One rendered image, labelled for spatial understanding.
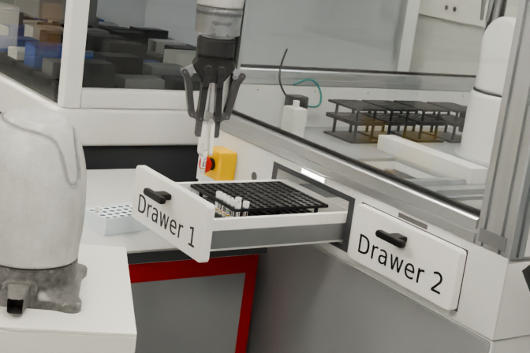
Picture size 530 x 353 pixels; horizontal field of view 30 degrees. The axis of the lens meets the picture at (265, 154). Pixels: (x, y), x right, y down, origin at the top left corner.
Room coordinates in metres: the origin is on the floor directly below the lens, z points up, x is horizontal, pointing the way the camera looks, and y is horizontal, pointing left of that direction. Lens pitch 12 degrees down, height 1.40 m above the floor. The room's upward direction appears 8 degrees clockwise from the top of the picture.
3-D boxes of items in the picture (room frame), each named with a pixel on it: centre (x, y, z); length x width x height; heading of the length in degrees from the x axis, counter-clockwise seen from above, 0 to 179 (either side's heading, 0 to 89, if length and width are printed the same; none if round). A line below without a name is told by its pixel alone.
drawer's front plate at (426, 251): (1.75, -0.28, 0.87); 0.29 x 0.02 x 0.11; 35
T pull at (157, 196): (1.81, 0.19, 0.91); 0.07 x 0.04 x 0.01; 35
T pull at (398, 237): (1.74, -0.26, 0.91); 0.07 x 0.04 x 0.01; 35
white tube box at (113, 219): (2.04, 0.30, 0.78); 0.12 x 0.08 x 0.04; 137
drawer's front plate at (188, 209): (1.83, 0.17, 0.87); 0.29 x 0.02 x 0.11; 35
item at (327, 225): (1.95, -0.01, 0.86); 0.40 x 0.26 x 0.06; 125
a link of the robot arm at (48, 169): (1.45, 0.35, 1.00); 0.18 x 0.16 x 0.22; 63
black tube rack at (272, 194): (1.94, 0.00, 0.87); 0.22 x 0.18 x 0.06; 125
